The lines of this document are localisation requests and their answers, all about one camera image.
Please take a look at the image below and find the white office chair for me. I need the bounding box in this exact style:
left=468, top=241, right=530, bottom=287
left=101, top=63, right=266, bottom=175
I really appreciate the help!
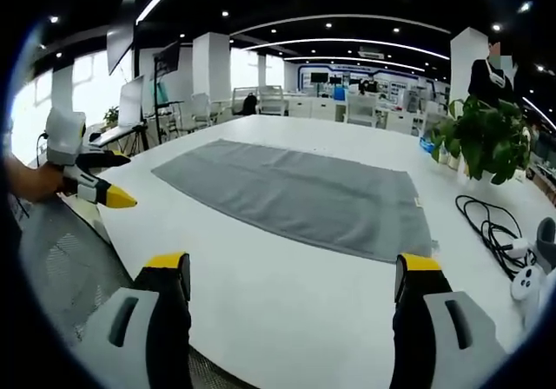
left=346, top=94, right=380, bottom=128
left=256, top=84, right=289, bottom=116

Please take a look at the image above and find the white table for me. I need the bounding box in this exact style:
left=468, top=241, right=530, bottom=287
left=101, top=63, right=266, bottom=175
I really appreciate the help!
left=60, top=114, right=556, bottom=389

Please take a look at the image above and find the black monitor on stand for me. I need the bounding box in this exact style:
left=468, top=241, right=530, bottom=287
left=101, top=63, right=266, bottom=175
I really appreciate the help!
left=152, top=41, right=182, bottom=103

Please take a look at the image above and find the green potted plant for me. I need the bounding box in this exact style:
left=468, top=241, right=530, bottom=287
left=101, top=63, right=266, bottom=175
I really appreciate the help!
left=429, top=96, right=534, bottom=186

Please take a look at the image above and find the white monitor on tripod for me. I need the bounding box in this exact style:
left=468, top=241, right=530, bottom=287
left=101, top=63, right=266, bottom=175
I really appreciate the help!
left=116, top=74, right=149, bottom=155

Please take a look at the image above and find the white handheld controller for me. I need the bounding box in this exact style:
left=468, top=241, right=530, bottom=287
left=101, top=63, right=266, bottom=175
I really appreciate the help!
left=509, top=267, right=541, bottom=300

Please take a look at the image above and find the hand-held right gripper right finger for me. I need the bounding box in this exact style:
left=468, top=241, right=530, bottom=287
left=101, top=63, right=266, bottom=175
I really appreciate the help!
left=389, top=252, right=512, bottom=389

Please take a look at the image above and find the black hanging screen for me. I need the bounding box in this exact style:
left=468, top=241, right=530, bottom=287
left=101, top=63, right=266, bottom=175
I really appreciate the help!
left=106, top=0, right=139, bottom=76

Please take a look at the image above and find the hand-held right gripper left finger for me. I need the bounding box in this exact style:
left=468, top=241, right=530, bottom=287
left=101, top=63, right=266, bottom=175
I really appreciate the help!
left=73, top=252, right=193, bottom=389

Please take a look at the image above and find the person's left hand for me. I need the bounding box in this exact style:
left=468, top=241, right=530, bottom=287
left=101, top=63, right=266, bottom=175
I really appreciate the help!
left=7, top=156, right=67, bottom=203

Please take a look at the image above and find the grey towel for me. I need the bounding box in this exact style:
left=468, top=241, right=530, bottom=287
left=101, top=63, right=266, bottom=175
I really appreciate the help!
left=150, top=138, right=439, bottom=264

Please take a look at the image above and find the black cable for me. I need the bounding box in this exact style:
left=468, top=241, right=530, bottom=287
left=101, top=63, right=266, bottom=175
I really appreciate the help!
left=454, top=194, right=538, bottom=280

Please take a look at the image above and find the white power adapter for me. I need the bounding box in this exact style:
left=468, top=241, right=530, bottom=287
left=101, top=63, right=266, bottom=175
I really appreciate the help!
left=503, top=237, right=530, bottom=260

